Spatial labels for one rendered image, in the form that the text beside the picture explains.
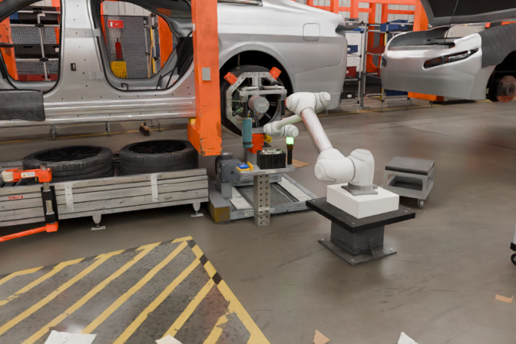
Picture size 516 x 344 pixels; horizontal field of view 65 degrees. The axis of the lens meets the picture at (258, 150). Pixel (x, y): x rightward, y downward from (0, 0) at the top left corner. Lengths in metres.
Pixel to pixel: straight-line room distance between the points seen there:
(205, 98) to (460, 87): 3.17
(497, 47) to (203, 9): 3.42
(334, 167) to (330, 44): 1.75
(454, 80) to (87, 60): 3.87
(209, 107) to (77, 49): 1.15
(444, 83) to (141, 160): 3.54
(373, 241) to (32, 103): 2.71
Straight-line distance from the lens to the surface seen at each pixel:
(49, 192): 3.17
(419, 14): 7.46
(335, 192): 2.69
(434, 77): 5.24
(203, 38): 3.02
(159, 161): 3.27
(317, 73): 3.90
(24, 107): 3.57
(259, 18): 3.69
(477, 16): 6.27
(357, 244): 2.69
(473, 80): 5.20
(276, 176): 3.82
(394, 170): 3.61
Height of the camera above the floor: 1.28
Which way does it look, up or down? 14 degrees down
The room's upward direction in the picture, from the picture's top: straight up
